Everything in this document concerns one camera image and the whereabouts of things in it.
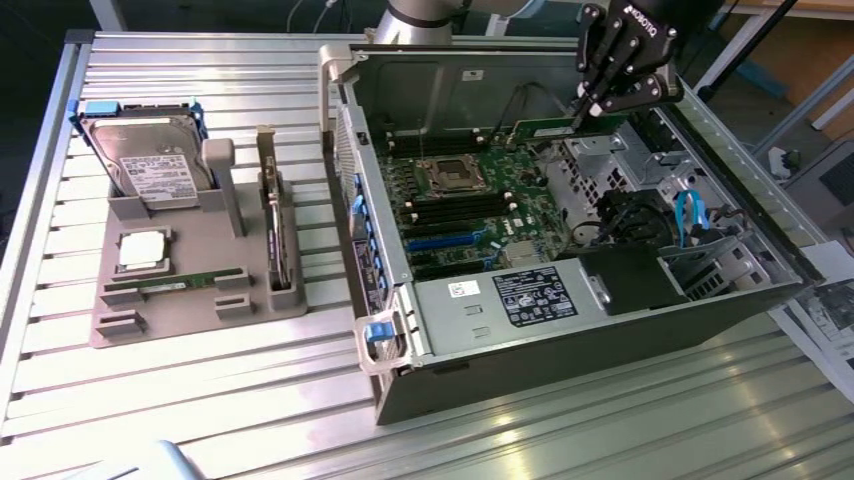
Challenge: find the printed paper sheet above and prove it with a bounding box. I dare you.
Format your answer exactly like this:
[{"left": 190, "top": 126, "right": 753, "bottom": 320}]
[{"left": 766, "top": 279, "right": 854, "bottom": 386}]

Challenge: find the black wire bundle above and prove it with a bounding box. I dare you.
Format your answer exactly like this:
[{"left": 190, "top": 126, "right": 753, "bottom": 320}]
[{"left": 593, "top": 189, "right": 676, "bottom": 246}]

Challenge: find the grey parts rack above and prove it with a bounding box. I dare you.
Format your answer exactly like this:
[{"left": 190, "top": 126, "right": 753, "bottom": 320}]
[{"left": 90, "top": 137, "right": 310, "bottom": 350}]

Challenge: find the black RAM slot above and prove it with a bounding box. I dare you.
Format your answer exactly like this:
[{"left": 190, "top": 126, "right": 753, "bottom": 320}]
[
  {"left": 407, "top": 203, "right": 513, "bottom": 217},
  {"left": 385, "top": 130, "right": 483, "bottom": 143},
  {"left": 387, "top": 135, "right": 489, "bottom": 148},
  {"left": 403, "top": 197, "right": 507, "bottom": 211},
  {"left": 399, "top": 191, "right": 502, "bottom": 206},
  {"left": 411, "top": 208, "right": 519, "bottom": 225}
]

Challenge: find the blue expansion slot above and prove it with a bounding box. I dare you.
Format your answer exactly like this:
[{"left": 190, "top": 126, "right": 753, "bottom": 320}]
[{"left": 406, "top": 230, "right": 483, "bottom": 253}]

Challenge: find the black open PC case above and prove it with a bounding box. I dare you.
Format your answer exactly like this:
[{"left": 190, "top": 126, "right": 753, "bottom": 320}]
[{"left": 318, "top": 37, "right": 829, "bottom": 426}]

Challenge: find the silver power supply unit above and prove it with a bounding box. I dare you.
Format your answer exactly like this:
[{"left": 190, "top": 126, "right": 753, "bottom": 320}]
[{"left": 413, "top": 257, "right": 613, "bottom": 356}]

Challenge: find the black plastic shroud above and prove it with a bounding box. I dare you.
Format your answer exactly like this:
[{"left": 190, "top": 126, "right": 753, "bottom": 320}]
[{"left": 577, "top": 246, "right": 693, "bottom": 317}]

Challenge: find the green RAM stick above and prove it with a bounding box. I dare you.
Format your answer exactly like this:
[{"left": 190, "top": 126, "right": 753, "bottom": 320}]
[
  {"left": 130, "top": 269, "right": 242, "bottom": 294},
  {"left": 511, "top": 115, "right": 629, "bottom": 143}
]

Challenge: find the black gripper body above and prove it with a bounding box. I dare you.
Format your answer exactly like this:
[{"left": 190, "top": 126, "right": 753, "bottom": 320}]
[{"left": 598, "top": 0, "right": 684, "bottom": 77}]

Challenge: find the thin black wire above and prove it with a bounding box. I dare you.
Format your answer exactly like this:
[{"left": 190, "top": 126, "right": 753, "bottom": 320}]
[{"left": 503, "top": 82, "right": 569, "bottom": 146}]

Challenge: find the black graphics card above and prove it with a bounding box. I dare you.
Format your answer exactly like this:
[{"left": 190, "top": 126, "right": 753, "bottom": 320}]
[{"left": 255, "top": 124, "right": 299, "bottom": 291}]

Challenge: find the green motherboard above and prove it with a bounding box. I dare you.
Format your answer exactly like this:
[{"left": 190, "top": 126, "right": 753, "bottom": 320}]
[{"left": 377, "top": 127, "right": 582, "bottom": 281}]

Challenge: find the CPU socket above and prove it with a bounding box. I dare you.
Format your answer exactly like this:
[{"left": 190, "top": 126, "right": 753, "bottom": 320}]
[{"left": 423, "top": 157, "right": 482, "bottom": 194}]

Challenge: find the white curved object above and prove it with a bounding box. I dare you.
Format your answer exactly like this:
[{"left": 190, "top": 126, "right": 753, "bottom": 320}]
[{"left": 110, "top": 439, "right": 209, "bottom": 480}]

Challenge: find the black expansion slot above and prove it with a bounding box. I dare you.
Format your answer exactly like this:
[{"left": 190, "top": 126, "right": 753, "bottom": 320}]
[
  {"left": 403, "top": 219, "right": 479, "bottom": 239},
  {"left": 413, "top": 251, "right": 499, "bottom": 281}
]

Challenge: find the silver CPU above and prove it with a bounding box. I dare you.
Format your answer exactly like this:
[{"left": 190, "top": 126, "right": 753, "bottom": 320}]
[{"left": 116, "top": 232, "right": 172, "bottom": 271}]

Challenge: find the black tripod pole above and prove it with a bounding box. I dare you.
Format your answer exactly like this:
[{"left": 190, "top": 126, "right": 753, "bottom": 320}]
[{"left": 693, "top": 0, "right": 802, "bottom": 99}]

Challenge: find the silver metal drive cage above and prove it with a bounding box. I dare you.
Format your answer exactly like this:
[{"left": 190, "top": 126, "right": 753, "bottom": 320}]
[{"left": 557, "top": 132, "right": 646, "bottom": 241}]

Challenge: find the white power strip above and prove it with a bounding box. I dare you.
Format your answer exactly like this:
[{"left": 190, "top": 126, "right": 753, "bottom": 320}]
[{"left": 766, "top": 146, "right": 802, "bottom": 177}]

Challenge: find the silver disk bay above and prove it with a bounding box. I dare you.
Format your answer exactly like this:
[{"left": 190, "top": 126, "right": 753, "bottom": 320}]
[{"left": 657, "top": 234, "right": 802, "bottom": 301}]

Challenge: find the hard disk with blue carrier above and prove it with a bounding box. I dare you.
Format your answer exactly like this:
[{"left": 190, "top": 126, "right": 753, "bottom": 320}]
[{"left": 68, "top": 98, "right": 217, "bottom": 211}]

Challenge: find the blue disk wire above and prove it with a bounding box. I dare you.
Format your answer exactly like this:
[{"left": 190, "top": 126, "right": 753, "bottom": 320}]
[{"left": 673, "top": 189, "right": 709, "bottom": 249}]

